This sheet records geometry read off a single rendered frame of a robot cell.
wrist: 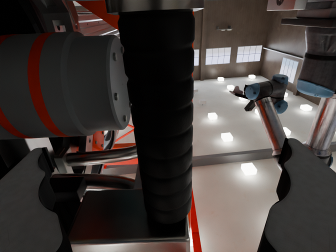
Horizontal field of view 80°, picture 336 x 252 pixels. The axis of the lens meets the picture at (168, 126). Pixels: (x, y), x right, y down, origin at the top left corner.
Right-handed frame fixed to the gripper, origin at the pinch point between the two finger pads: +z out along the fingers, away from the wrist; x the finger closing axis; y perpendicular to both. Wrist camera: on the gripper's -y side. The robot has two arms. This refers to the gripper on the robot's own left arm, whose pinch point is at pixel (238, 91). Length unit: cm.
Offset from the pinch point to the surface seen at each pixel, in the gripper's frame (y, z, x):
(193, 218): -214, 68, -35
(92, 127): 23, -79, 92
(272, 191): -464, 256, -488
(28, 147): 17, -73, 101
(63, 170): 10, -70, 97
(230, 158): -447, 447, -444
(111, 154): 13, -71, 89
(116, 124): 23, -80, 89
